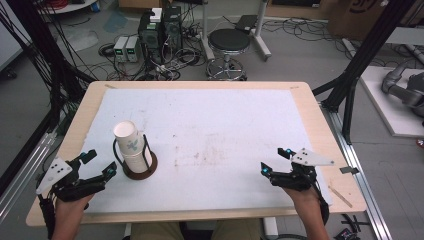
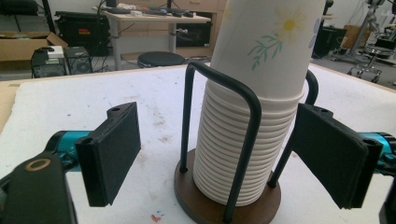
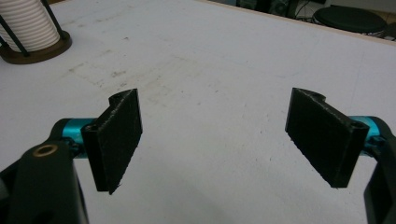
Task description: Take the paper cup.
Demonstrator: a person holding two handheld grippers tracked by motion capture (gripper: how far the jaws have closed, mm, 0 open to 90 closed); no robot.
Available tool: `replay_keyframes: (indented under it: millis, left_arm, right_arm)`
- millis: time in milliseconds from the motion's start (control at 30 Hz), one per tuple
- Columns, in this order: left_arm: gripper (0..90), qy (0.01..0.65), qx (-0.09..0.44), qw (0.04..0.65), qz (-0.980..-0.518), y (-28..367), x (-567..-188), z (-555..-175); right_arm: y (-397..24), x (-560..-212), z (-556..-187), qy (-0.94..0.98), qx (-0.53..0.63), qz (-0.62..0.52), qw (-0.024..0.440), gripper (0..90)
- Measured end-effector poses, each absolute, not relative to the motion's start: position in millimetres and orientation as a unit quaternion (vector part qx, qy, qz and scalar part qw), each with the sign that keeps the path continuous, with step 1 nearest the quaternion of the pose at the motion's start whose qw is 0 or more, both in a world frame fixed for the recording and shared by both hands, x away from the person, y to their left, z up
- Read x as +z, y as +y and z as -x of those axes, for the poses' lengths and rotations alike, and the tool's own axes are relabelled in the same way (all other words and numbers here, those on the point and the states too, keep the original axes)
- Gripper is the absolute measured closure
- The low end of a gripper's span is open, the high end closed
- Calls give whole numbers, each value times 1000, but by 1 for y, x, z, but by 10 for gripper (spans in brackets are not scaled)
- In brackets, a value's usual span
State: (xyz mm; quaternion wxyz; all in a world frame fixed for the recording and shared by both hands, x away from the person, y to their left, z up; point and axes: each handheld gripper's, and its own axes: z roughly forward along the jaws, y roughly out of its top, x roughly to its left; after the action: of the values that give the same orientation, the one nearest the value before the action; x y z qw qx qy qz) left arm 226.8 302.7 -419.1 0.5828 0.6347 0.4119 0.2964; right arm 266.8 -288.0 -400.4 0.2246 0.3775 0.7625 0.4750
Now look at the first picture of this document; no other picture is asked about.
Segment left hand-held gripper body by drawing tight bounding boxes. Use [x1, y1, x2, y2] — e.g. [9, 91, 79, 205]
[35, 156, 113, 203]

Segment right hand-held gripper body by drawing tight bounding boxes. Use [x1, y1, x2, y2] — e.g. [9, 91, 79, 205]
[269, 147, 335, 192]

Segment black wire cup holder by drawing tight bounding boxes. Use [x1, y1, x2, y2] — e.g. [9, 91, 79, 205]
[112, 133, 159, 181]

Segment stack of white paper cups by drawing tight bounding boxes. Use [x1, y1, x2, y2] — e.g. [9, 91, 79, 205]
[112, 120, 153, 174]

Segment person's left hand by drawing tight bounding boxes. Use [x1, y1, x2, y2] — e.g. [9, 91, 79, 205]
[54, 193, 95, 231]

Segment person's right hand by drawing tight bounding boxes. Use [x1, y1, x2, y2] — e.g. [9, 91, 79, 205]
[282, 185, 322, 218]

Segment thin wooden stick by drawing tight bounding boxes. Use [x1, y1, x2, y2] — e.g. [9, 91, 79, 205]
[328, 185, 353, 209]

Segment small black clip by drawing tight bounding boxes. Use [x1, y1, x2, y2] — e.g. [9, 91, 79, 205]
[339, 166, 361, 176]

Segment light wooden table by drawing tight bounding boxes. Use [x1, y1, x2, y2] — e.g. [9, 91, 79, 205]
[25, 80, 368, 228]

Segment white table mat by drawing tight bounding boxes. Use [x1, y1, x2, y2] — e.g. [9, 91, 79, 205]
[78, 87, 334, 214]

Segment person's khaki trouser legs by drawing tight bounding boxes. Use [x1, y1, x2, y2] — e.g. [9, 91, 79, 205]
[129, 218, 264, 240]

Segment white floor platform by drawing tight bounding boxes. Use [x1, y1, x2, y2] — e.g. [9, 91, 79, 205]
[359, 65, 424, 139]

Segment grey power supply unit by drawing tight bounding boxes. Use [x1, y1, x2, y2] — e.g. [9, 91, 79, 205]
[125, 35, 140, 64]
[113, 35, 130, 63]

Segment black round stool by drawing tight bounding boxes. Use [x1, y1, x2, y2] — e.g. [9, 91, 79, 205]
[205, 28, 252, 82]

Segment white metal stand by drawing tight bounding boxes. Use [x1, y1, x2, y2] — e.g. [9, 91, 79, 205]
[199, 0, 273, 62]

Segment black computer tower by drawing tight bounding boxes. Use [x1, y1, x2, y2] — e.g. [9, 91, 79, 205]
[162, 5, 184, 54]
[137, 10, 164, 64]

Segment brown cardboard box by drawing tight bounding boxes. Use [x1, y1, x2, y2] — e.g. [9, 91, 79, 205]
[326, 0, 424, 42]

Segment aluminium floor rail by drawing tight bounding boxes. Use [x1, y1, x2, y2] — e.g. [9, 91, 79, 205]
[320, 103, 394, 240]
[0, 131, 58, 224]

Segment tangle of floor cables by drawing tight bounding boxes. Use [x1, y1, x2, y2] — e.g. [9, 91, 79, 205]
[76, 6, 209, 82]

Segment black metal frame post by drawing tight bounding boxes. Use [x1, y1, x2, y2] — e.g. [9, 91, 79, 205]
[312, 0, 418, 145]
[0, 0, 88, 196]

